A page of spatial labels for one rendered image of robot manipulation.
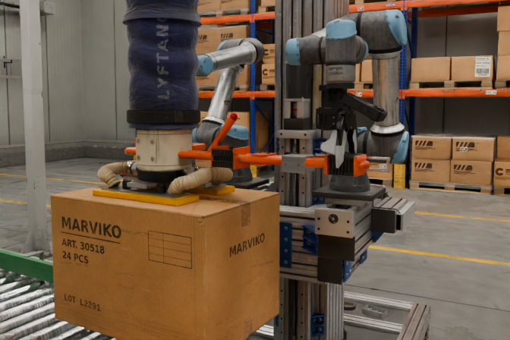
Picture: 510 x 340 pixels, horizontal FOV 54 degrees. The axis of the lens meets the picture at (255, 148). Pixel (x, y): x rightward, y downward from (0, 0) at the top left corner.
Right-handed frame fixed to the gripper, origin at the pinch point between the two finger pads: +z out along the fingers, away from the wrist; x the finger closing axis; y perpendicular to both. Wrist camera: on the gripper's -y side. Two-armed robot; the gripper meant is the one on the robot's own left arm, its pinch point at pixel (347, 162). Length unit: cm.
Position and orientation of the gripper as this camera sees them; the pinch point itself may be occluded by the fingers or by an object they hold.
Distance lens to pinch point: 129.3
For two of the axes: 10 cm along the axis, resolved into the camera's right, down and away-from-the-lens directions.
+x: -5.1, 0.6, -8.6
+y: -8.6, -0.3, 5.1
